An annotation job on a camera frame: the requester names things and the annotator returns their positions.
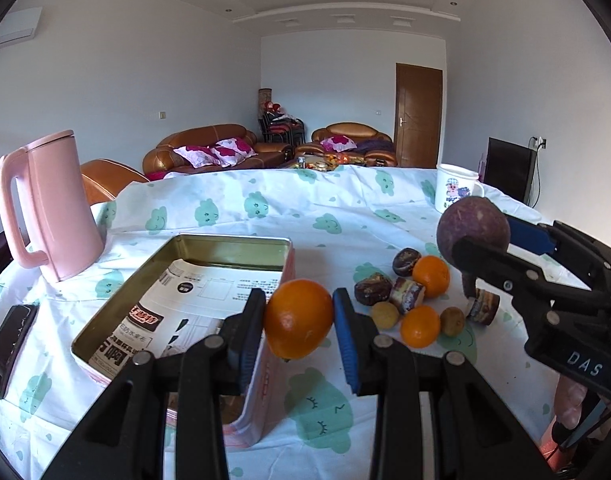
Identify white cartoon mug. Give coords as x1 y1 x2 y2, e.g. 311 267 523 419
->
435 164 484 214

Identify large orange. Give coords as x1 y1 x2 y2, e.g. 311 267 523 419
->
263 278 334 361
412 255 451 299

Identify pink cushion on armchair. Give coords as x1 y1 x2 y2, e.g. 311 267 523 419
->
319 134 357 153

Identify pink electric kettle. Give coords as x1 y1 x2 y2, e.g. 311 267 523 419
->
0 130 104 283

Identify brown leather sofa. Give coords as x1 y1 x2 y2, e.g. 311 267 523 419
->
142 124 292 178

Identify purple passion fruit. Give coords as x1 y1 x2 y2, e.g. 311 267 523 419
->
435 196 511 266

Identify small layered cake jar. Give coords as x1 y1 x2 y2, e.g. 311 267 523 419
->
466 288 501 326

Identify right hand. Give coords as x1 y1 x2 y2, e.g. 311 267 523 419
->
553 376 587 430

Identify small tan fruit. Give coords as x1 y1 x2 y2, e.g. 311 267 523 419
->
371 301 401 330

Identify small orange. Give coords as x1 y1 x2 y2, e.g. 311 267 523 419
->
400 304 441 349

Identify black smartphone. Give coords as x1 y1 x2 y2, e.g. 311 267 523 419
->
0 304 39 399

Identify brown wooden door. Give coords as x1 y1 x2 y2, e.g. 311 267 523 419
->
394 63 443 169

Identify pink floral cushion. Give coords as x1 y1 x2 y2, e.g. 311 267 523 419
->
210 138 257 168
173 145 221 169

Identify white cloud-print tablecloth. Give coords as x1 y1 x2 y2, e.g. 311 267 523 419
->
0 162 594 480

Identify dark wrapped date candy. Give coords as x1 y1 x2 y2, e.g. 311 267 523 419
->
392 247 421 278

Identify brown leather chair back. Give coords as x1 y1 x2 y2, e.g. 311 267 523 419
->
80 159 149 205

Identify stacked dark chairs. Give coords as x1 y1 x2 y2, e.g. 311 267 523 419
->
258 88 306 148

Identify brown leather armchair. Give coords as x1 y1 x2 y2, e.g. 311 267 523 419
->
295 122 398 167

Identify small yellow-green kiwi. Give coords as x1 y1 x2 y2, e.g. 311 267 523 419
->
440 307 466 338

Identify black television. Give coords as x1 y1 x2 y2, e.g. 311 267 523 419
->
483 138 537 204

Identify pink biscuit tin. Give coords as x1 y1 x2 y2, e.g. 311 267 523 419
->
70 233 297 450

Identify white air conditioner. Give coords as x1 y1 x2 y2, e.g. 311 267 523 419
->
0 6 43 49

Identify printed paper leaflet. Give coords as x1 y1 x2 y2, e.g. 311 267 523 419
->
89 259 282 378

